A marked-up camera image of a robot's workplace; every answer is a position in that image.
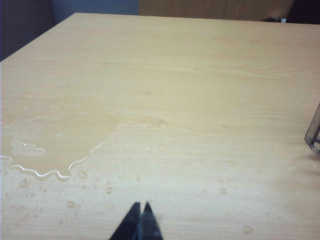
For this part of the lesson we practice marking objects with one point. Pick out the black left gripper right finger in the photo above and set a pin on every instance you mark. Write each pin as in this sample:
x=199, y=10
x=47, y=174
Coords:
x=151, y=225

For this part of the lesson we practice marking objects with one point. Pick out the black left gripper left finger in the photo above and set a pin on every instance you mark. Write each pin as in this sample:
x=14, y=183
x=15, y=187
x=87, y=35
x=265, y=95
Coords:
x=128, y=225

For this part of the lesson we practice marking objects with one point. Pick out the spilled water puddle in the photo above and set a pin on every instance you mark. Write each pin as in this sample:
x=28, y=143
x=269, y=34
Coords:
x=50, y=155

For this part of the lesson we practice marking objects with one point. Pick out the transparent grey plastic mug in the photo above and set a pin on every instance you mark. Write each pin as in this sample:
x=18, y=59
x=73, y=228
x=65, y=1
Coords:
x=313, y=132

